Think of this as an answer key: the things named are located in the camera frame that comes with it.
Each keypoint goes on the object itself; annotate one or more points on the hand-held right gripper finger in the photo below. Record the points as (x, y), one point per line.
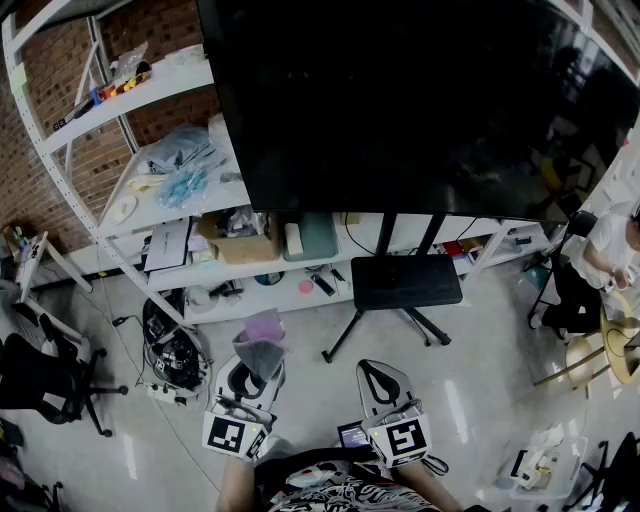
(404, 392)
(365, 390)

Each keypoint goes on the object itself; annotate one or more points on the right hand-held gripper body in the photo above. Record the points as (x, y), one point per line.
(405, 435)

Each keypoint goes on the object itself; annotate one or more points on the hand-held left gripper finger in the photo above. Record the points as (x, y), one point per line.
(275, 392)
(222, 382)

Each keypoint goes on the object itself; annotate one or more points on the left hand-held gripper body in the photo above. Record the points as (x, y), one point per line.
(227, 432)

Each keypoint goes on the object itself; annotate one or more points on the purple grey wiping cloth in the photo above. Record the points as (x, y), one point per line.
(260, 345)

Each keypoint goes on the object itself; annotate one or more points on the large black glossy screen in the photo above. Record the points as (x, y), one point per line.
(375, 100)

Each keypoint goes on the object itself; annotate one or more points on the person's left forearm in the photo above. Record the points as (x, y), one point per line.
(235, 485)

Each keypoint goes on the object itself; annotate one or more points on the person's right forearm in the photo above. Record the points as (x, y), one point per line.
(425, 487)

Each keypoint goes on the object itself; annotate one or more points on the small dark screen device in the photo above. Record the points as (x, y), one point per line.
(354, 435)

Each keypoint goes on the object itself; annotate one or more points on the white power strip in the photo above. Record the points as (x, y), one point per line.
(165, 394)

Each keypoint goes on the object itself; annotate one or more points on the person's black printed shirt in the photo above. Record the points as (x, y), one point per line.
(325, 485)

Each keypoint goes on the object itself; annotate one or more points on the pink round disc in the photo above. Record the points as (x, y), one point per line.
(305, 287)

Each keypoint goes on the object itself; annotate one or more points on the black display stand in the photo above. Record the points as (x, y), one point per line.
(405, 282)

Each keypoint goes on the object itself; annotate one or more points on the black remote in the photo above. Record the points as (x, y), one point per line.
(323, 285)

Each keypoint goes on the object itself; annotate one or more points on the dark round bowl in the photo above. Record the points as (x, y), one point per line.
(268, 278)

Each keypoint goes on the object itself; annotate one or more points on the brown cardboard box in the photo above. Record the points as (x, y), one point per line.
(247, 245)

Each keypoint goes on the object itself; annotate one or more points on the clear plastic storage bin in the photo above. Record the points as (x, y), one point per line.
(545, 470)

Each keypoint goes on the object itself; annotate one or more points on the white flat box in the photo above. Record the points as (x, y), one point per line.
(167, 245)

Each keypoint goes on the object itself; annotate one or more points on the small red box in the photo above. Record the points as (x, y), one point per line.
(453, 249)

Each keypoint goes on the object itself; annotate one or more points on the small white box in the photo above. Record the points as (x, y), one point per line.
(293, 240)

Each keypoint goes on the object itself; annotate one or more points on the green storage tray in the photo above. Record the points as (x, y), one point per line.
(317, 237)

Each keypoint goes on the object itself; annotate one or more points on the round wooden stool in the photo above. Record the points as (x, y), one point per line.
(580, 352)

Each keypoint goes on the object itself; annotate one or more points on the black office chair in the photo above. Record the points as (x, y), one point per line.
(35, 370)
(620, 470)

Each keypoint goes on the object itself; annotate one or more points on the bag of blue gloves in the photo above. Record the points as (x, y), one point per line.
(181, 187)

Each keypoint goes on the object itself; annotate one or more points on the pale yellow gloves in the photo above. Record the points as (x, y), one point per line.
(145, 181)

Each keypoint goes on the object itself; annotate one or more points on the white folding rack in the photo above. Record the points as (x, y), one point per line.
(37, 260)

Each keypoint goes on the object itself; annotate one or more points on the round wooden table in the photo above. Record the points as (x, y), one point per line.
(620, 340)

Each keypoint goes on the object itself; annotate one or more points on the grey-blue plastic bag bundle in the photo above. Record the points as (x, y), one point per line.
(182, 145)

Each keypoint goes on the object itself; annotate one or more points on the black folding chair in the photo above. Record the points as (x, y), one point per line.
(580, 227)

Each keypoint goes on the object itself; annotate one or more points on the white metal shelving unit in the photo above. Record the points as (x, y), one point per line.
(165, 82)

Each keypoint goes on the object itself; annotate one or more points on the yellow black tool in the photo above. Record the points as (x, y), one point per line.
(131, 80)

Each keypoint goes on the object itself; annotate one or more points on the clear plastic bag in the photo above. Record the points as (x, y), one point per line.
(129, 57)

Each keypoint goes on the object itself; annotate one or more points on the green paper note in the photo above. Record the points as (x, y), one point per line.
(17, 78)

